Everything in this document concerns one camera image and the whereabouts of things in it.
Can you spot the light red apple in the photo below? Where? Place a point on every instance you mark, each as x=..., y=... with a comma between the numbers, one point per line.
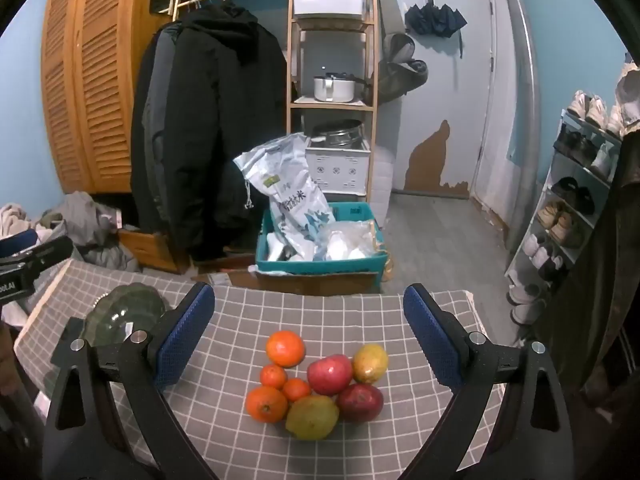
x=330, y=374

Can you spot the dark brown coat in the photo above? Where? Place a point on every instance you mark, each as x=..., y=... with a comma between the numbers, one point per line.
x=600, y=260

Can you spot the teal plastic basket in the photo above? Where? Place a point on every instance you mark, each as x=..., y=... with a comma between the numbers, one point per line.
x=320, y=266

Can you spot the white cloth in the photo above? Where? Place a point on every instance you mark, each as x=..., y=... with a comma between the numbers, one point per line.
x=630, y=95

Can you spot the shoe rack with shoes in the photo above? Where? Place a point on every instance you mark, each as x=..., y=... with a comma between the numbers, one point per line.
x=555, y=222

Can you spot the white pot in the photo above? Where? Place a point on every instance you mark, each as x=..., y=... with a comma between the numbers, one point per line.
x=332, y=90

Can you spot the dark red apple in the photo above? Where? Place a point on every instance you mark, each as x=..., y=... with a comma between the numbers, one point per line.
x=360, y=402

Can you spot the steel pot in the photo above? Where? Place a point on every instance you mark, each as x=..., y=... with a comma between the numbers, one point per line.
x=337, y=135

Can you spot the white patterned cabinet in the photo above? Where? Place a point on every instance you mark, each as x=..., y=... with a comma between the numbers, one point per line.
x=340, y=172

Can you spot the crumpled grey jacket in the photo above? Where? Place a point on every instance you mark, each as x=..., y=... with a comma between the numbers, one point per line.
x=85, y=225

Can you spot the small yellow mango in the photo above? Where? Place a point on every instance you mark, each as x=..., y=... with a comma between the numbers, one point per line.
x=370, y=362

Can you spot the wooden shelf rack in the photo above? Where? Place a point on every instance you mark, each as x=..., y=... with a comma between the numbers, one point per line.
x=291, y=85

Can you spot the pale blue door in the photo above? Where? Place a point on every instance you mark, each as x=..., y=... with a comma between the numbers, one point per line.
x=487, y=85

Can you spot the wooden louvered wardrobe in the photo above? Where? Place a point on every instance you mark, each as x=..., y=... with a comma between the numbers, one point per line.
x=95, y=85

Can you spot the dark grey hanging jacket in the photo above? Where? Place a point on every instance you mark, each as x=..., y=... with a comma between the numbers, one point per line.
x=155, y=125

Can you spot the green glass plate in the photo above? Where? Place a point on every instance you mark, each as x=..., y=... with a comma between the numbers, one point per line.
x=125, y=312

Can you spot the large orange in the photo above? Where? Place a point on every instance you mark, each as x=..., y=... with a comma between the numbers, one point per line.
x=266, y=404
x=285, y=349

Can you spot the grey hanging bag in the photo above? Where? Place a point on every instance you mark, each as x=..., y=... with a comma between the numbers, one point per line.
x=400, y=70

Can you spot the beige cloth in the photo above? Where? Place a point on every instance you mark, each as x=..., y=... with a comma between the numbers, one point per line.
x=12, y=220

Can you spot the black hooded jacket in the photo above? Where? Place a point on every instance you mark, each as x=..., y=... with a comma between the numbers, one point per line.
x=225, y=110

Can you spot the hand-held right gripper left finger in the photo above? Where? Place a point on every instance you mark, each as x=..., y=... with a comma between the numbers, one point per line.
x=185, y=340

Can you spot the large yellow-green mango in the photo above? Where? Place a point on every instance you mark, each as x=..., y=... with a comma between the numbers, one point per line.
x=311, y=417

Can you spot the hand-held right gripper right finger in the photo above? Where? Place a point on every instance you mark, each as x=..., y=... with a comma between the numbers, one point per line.
x=430, y=340

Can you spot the clear plastic bag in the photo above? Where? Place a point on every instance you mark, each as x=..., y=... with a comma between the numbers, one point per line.
x=345, y=245

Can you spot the grey checked tablecloth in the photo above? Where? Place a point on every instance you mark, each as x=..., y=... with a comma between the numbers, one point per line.
x=320, y=320

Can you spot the small orange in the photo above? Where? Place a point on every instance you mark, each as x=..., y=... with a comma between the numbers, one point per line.
x=273, y=376
x=296, y=390

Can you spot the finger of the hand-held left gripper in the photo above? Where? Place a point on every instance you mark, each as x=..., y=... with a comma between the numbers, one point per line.
x=20, y=242
x=45, y=255

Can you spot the white storage bin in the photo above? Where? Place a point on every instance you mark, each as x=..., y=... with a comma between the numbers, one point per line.
x=327, y=2

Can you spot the dark blue umbrella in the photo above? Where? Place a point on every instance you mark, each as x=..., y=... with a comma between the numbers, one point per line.
x=435, y=20

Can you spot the white printed rice bag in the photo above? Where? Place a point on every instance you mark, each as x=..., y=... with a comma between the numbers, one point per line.
x=290, y=195

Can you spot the white shoe rack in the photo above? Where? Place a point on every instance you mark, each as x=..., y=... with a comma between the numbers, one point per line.
x=592, y=129

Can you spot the large cardboard box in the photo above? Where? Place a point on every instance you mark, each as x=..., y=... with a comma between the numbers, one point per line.
x=320, y=284

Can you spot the wooden drawer box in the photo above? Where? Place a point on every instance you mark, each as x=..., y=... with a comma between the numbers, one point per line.
x=150, y=250

